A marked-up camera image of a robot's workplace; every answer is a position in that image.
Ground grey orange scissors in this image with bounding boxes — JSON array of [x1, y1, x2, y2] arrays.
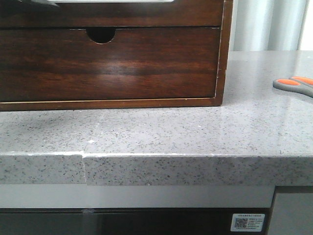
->
[[272, 76, 313, 97]]

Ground dark wooden drawer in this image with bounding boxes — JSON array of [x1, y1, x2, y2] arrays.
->
[[0, 27, 220, 101], [0, 0, 224, 28]]

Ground dark wooden drawer cabinet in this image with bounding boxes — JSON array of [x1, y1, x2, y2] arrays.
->
[[0, 0, 233, 111]]

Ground white QR code sticker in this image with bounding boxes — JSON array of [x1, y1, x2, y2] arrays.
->
[[230, 213, 265, 232]]

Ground white curtain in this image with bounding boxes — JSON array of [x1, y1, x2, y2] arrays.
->
[[229, 0, 313, 51]]

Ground grey cabinet under counter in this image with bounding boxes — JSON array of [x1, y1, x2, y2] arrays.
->
[[0, 184, 313, 235]]

